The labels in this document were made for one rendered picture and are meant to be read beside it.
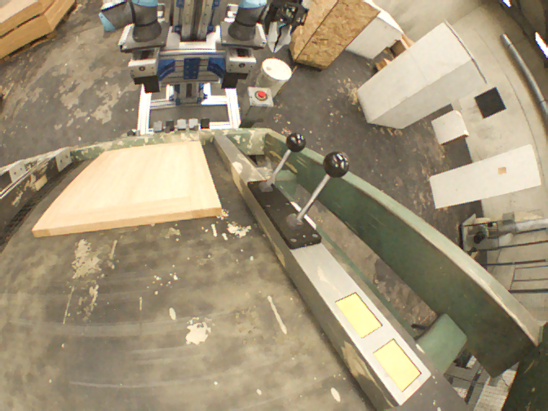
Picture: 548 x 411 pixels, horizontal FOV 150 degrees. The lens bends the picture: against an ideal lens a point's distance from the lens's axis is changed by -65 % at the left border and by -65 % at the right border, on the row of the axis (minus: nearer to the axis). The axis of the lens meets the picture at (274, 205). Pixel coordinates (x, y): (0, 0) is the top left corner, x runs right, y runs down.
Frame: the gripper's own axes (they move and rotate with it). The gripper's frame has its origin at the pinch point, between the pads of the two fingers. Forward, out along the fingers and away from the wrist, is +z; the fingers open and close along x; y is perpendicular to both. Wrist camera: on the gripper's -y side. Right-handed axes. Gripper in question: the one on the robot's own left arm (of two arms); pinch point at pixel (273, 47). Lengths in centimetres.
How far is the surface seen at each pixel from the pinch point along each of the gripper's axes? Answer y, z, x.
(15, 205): 24, 27, -79
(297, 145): 34.4, 10.4, -4.5
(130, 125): -116, 91, -79
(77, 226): 37, 22, -47
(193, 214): 37.4, 23.0, -22.7
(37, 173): 8, 30, -79
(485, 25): -318, -359, 786
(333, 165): 44.7, 5.5, -5.2
